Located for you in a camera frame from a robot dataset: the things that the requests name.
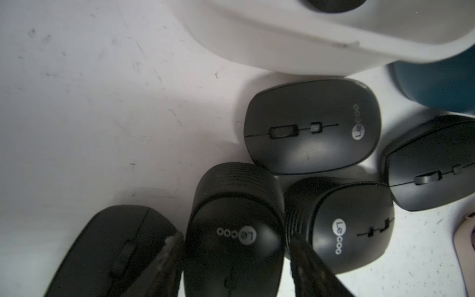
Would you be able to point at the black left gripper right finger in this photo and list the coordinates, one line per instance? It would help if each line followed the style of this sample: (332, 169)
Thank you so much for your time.
(312, 278)

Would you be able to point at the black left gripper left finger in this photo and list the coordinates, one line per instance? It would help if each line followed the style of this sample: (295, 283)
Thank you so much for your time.
(163, 275)

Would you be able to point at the black mouse small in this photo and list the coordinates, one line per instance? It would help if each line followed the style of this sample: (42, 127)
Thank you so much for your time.
(235, 239)

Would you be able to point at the teal storage box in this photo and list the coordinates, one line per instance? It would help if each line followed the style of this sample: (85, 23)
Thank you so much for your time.
(447, 85)

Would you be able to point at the white storage box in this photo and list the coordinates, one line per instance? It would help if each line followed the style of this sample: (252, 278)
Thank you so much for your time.
(293, 37)

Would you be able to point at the pink mouse top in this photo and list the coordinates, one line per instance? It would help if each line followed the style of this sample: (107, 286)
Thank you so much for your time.
(464, 243)

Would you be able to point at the black mouse beside pink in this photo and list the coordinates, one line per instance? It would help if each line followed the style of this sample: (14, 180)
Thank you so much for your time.
(432, 164)

